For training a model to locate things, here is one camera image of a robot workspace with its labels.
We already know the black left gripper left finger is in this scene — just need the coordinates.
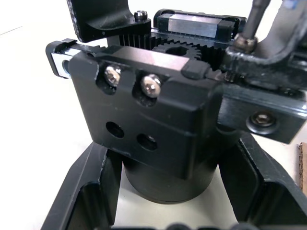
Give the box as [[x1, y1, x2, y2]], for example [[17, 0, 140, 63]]
[[40, 142, 124, 230]]

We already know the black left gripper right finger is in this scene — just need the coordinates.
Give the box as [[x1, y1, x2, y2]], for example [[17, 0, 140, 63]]
[[217, 133, 307, 230]]

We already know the black gripper body workpiece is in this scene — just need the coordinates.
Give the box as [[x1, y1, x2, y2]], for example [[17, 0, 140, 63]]
[[45, 8, 307, 205]]

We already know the worn black finger piece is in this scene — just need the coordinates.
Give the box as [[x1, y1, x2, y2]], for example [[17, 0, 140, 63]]
[[224, 0, 307, 83]]

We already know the brass-coloured screw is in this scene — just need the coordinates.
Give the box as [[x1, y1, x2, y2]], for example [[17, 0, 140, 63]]
[[234, 33, 259, 52]]

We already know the silver electric screwdriver bit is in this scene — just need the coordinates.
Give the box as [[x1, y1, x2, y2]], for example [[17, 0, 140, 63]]
[[241, 0, 271, 43]]

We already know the brown cardboard piece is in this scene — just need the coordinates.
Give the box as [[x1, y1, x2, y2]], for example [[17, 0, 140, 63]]
[[297, 142, 307, 190]]

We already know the dark hex socket screw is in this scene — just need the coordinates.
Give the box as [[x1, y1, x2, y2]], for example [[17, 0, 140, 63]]
[[249, 111, 276, 129]]

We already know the silver pan head screw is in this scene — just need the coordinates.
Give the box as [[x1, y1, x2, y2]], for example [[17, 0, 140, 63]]
[[104, 66, 121, 87], [140, 74, 161, 98]]

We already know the black curved finger piece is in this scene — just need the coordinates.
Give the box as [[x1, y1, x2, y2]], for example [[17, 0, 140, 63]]
[[68, 0, 152, 43]]

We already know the small silver cap screw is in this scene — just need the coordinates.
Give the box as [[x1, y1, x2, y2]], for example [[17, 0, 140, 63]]
[[134, 10, 147, 22]]

